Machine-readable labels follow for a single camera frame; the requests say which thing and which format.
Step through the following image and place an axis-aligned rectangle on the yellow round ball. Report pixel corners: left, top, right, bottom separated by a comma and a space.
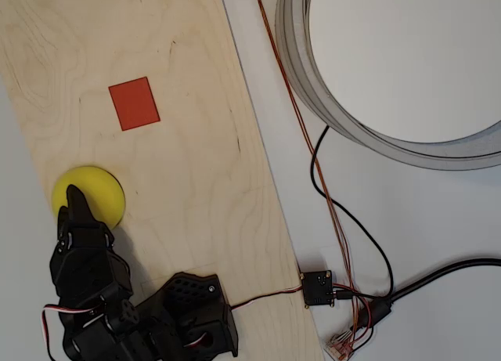
51, 165, 127, 229

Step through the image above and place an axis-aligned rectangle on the red square plate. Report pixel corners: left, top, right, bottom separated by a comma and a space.
108, 76, 161, 132

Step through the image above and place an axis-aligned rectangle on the light plywood board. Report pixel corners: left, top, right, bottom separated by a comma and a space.
0, 0, 326, 361

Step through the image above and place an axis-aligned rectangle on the small black controller board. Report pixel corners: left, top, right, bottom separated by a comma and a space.
300, 269, 340, 309

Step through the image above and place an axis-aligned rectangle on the white red black servo cable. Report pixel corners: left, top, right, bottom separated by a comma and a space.
230, 284, 305, 309
41, 304, 103, 361

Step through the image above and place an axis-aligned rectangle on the thin orange wire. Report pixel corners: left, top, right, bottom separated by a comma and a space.
253, 0, 359, 338
253, 0, 367, 338

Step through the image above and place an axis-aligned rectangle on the large white round ring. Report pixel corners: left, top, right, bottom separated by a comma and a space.
275, 0, 501, 171

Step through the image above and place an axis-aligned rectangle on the clear wire connector block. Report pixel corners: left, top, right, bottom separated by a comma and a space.
324, 331, 355, 360

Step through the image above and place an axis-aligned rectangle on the thin black cable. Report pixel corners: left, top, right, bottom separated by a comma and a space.
311, 125, 395, 301

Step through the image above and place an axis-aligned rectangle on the thick black power cable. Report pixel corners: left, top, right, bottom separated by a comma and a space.
359, 258, 501, 334

